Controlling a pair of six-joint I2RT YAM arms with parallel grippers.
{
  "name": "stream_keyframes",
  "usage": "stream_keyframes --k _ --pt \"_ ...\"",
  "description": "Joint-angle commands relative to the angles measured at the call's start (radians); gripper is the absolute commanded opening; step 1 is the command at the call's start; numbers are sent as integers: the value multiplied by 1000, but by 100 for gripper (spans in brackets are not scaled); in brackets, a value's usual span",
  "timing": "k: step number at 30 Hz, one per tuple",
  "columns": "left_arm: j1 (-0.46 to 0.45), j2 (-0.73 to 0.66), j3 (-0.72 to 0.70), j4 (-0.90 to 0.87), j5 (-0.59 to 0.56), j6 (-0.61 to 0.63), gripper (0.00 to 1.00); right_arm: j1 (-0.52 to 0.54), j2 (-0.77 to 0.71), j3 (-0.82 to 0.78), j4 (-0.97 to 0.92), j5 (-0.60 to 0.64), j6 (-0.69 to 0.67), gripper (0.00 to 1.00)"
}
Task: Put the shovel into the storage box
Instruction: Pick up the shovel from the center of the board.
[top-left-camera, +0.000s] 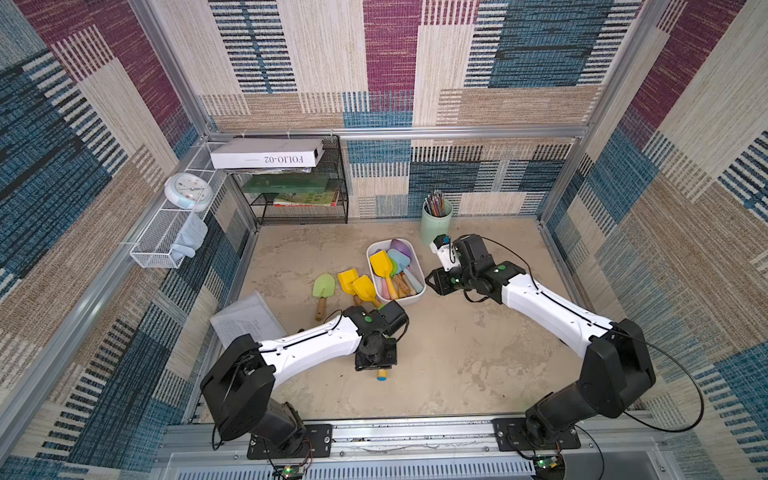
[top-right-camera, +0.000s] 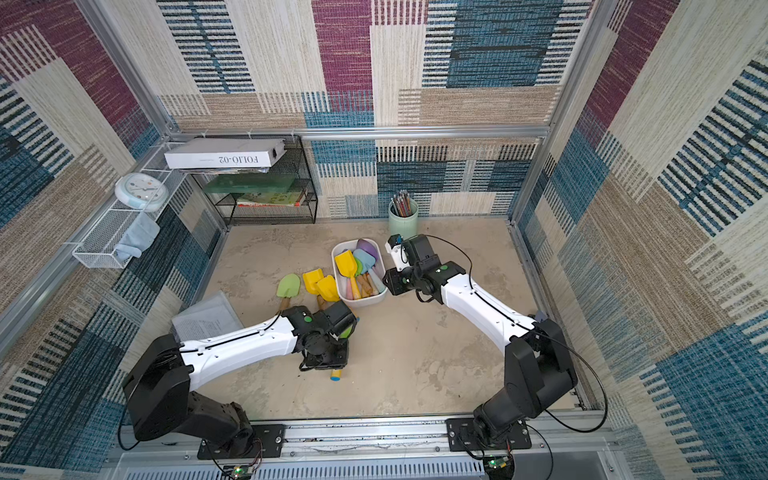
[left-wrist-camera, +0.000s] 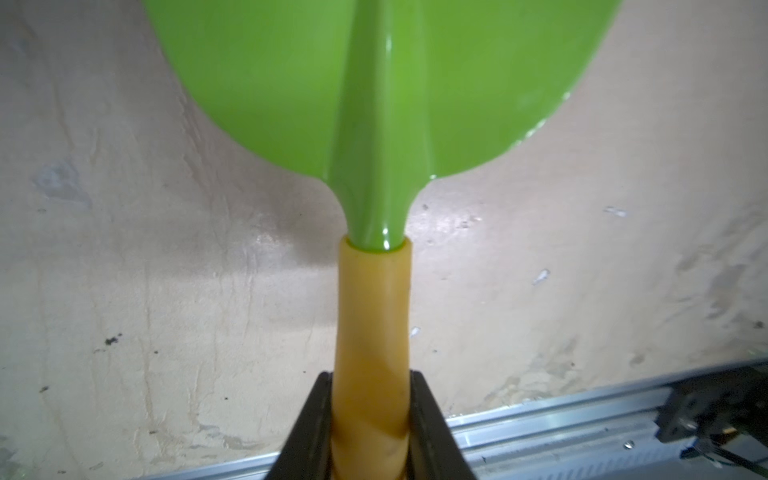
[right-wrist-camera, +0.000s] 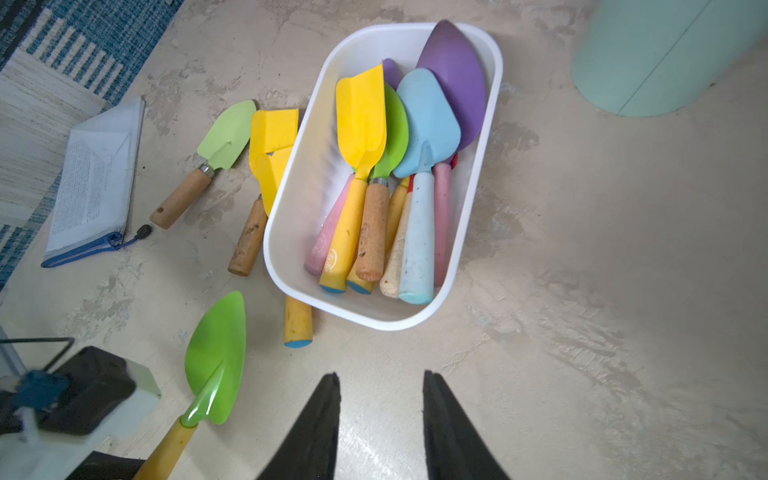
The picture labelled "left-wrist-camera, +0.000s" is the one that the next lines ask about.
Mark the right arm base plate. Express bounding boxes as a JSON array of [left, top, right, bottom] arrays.
[[655, 364, 767, 478]]

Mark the green trowel yellow handle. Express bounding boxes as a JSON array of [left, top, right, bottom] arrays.
[[145, 1, 619, 479]]

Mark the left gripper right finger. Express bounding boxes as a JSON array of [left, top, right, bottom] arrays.
[[407, 370, 476, 480]]

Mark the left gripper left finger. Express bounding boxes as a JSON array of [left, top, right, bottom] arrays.
[[265, 372, 332, 480]]

